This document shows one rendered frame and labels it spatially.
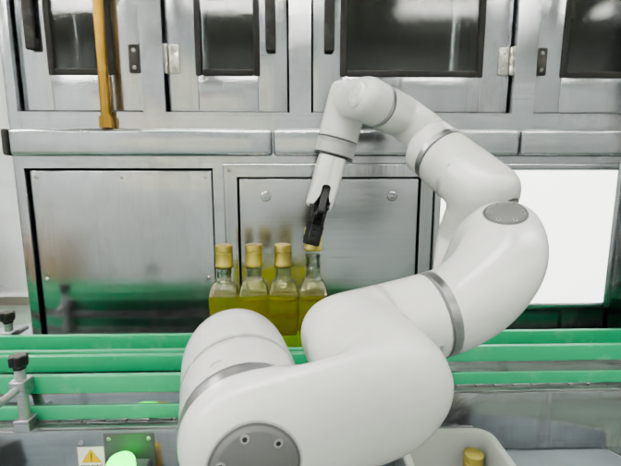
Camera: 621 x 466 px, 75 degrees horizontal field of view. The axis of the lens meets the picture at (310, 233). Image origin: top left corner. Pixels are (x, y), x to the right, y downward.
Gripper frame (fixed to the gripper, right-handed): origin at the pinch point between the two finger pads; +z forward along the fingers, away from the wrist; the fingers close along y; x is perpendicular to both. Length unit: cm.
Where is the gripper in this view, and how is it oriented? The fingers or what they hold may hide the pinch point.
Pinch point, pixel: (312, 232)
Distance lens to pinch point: 79.1
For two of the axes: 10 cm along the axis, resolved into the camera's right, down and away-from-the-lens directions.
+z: -2.5, 9.6, 1.5
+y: 0.1, 1.5, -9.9
